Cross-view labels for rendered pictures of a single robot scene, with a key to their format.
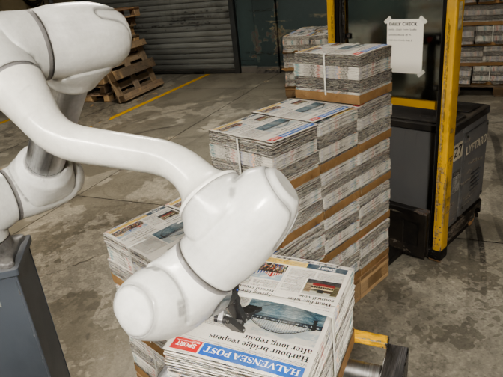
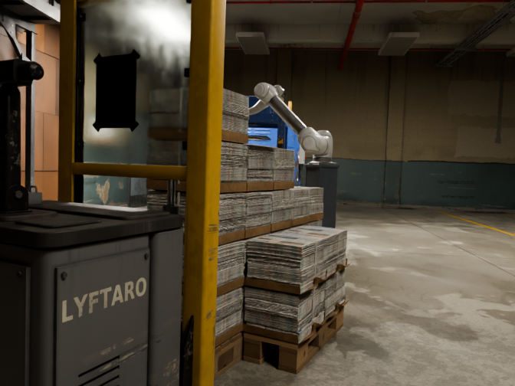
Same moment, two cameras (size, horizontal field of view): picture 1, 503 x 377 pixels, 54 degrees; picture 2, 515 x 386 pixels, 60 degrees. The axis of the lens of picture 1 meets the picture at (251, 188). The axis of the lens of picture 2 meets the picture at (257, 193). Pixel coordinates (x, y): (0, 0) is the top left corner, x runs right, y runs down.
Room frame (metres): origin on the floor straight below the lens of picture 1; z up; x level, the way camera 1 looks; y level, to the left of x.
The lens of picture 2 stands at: (4.50, -0.93, 0.95)
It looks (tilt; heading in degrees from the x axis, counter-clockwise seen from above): 3 degrees down; 161
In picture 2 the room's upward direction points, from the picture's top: 2 degrees clockwise
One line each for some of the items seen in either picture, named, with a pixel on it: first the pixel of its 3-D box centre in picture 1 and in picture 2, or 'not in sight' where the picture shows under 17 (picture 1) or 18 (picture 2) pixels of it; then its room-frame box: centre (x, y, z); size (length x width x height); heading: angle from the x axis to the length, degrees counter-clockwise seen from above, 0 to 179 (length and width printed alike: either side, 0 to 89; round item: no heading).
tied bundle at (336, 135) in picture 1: (306, 135); (231, 168); (2.21, -0.28, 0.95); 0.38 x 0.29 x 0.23; 43
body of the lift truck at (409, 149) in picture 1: (416, 167); (47, 333); (2.97, -1.08, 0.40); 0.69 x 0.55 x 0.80; 43
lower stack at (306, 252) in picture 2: not in sight; (300, 287); (2.31, 0.11, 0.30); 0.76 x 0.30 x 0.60; 133
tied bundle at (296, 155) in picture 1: (263, 153); (256, 168); (2.01, -0.07, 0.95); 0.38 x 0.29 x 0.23; 43
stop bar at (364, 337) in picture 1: (304, 325); not in sight; (1.04, -0.10, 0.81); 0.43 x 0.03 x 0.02; 64
